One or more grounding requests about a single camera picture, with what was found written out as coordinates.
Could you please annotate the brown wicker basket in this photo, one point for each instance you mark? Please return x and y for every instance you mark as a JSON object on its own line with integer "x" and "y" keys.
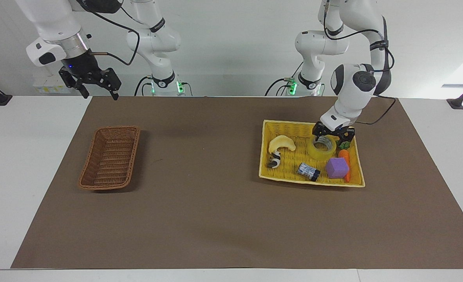
{"x": 110, "y": 158}

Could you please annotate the small black white toy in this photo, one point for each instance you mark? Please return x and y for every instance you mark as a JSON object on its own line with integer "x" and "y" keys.
{"x": 274, "y": 159}

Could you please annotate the orange toy carrot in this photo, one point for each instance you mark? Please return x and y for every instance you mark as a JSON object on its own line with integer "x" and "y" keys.
{"x": 346, "y": 158}

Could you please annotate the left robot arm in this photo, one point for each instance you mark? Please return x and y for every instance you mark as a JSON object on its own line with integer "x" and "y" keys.
{"x": 351, "y": 86}

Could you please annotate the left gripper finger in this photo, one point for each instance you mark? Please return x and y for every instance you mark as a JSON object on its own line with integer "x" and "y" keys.
{"x": 318, "y": 131}
{"x": 349, "y": 139}

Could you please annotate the yellow woven basket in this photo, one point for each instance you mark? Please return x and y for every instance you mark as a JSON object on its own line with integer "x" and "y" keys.
{"x": 290, "y": 160}

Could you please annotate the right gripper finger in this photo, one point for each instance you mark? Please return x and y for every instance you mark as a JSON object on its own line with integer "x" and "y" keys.
{"x": 75, "y": 80}
{"x": 108, "y": 79}

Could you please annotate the yellow toy banana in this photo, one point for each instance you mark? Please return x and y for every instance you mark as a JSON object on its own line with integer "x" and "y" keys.
{"x": 280, "y": 143}

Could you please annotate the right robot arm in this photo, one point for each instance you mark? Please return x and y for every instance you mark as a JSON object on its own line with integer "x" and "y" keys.
{"x": 51, "y": 19}

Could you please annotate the clear yellowish tape roll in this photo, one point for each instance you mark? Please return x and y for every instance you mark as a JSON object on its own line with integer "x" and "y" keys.
{"x": 313, "y": 150}

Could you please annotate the white yellow box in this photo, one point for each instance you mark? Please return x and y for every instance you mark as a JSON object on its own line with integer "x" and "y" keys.
{"x": 47, "y": 86}

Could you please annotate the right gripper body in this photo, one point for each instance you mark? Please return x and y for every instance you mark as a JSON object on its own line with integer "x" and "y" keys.
{"x": 82, "y": 64}

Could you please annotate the purple foam cube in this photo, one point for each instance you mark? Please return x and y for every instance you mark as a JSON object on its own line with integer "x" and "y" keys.
{"x": 337, "y": 168}

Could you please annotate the small printed battery cylinder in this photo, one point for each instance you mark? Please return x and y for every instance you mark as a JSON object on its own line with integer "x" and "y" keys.
{"x": 308, "y": 171}

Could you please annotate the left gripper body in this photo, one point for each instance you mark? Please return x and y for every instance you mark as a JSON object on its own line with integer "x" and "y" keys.
{"x": 339, "y": 131}

